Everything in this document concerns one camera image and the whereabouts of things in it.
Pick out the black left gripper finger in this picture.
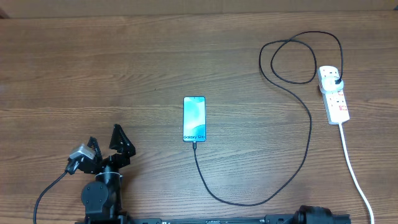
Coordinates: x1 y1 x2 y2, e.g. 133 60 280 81
109 124 136 157
87 137 103 164

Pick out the Samsung Galaxy smartphone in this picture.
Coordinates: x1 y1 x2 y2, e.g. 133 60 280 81
183 96 206 142

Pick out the black USB charging cable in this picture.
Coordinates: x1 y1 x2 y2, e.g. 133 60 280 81
192 30 345 207

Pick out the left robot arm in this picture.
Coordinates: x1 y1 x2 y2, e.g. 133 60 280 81
78 124 136 224

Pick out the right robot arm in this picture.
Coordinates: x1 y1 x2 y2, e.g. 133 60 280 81
292 205 334 224

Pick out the white charger plug adapter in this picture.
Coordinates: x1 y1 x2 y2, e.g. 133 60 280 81
319 77 344 94

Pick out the white power extension strip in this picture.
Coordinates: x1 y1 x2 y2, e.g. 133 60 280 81
317 66 349 125

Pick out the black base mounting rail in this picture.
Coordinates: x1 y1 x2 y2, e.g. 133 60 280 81
75 214 351 224

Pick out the white power strip cord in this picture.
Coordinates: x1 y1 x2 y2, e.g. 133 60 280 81
338 123 375 224

